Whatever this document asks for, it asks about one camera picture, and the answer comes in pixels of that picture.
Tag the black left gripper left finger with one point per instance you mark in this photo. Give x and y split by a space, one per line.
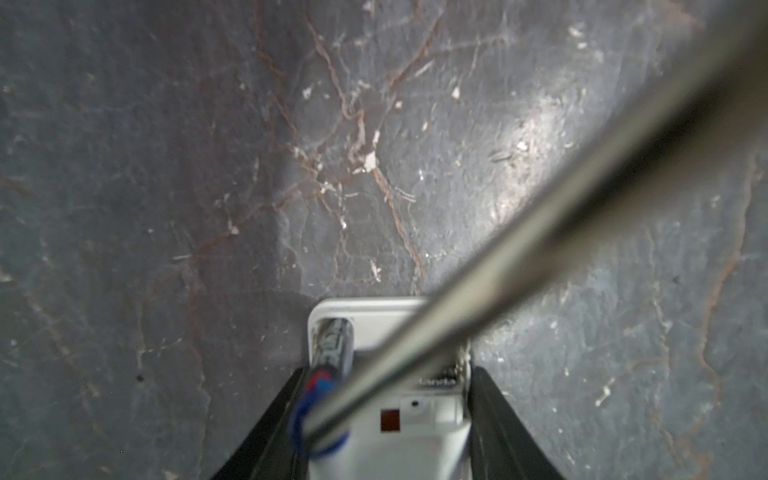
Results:
268 453

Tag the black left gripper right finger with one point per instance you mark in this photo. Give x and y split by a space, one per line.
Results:
500 446

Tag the blue AA battery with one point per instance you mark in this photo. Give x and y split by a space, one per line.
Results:
327 372

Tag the white remote with batteries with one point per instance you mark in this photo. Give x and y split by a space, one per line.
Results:
420 431

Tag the clear handle screwdriver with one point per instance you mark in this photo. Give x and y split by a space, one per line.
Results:
673 134

